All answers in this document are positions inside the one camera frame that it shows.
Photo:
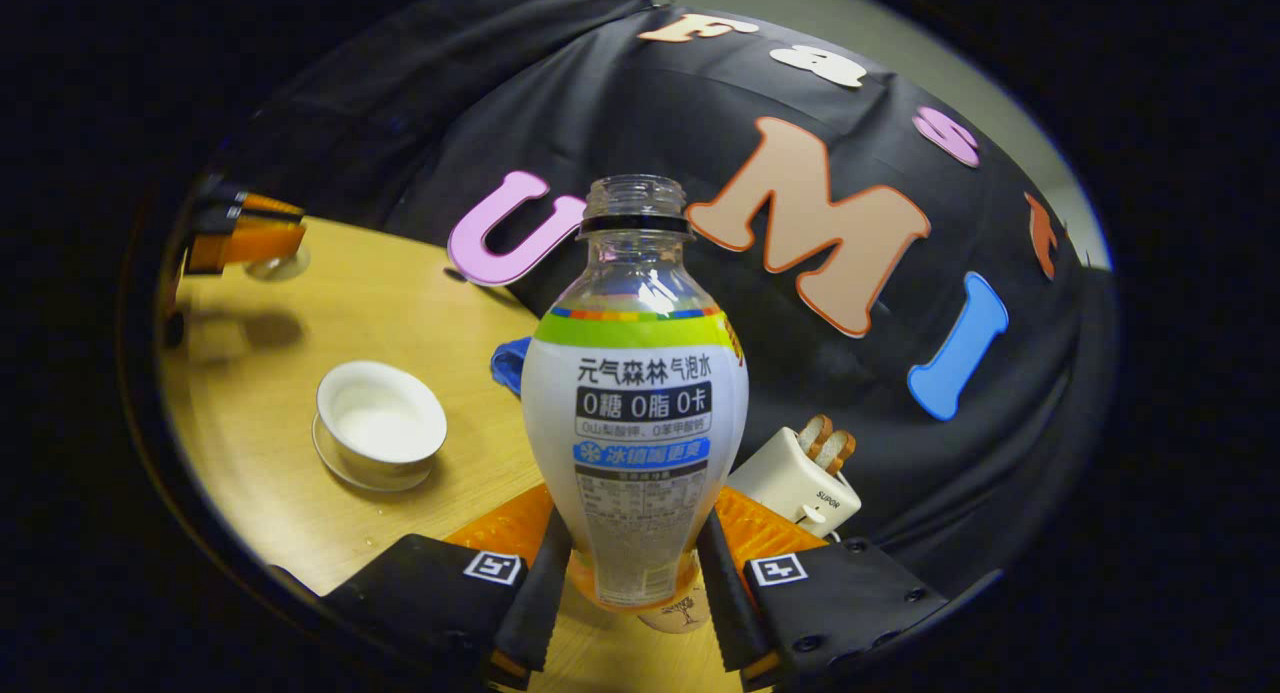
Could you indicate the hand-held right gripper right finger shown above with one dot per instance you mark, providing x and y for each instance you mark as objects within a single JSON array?
[{"x": 725, "y": 603}]

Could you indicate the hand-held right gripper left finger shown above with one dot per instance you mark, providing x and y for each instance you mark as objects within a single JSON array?
[{"x": 540, "y": 603}]

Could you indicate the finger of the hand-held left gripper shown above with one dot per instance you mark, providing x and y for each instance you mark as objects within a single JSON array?
[
  {"x": 250, "y": 243},
  {"x": 250, "y": 205}
]

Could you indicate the round wooden coaster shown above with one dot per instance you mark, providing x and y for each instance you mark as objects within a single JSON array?
[{"x": 680, "y": 616}]

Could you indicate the water bottle with white label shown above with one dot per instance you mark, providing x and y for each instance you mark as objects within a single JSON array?
[{"x": 635, "y": 423}]

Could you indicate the white teacup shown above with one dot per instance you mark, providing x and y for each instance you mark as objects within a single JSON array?
[{"x": 380, "y": 423}]

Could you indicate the white toaster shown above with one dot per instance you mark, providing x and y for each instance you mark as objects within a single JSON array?
[{"x": 780, "y": 478}]

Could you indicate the bread slice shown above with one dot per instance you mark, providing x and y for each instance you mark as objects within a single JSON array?
[
  {"x": 840, "y": 451},
  {"x": 815, "y": 438}
]

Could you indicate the blue towel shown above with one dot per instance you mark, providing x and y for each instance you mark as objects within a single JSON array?
[{"x": 510, "y": 363}]

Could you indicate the black backdrop cloth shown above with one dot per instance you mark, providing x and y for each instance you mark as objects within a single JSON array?
[{"x": 620, "y": 103}]

